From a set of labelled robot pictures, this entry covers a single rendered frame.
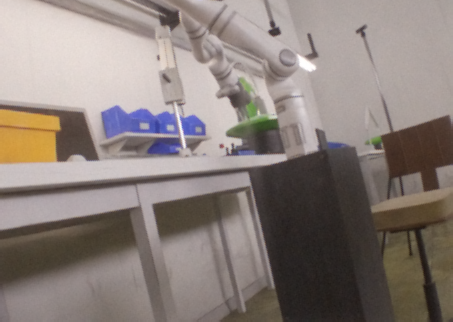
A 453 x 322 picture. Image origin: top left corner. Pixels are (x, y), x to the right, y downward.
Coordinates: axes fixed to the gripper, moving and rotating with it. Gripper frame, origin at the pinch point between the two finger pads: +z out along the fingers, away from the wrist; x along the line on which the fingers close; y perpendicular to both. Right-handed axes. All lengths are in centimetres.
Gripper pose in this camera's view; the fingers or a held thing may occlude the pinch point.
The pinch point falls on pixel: (248, 117)
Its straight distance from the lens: 159.5
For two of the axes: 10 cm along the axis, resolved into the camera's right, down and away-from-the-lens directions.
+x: -9.0, 2.6, 3.6
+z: 4.4, 5.8, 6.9
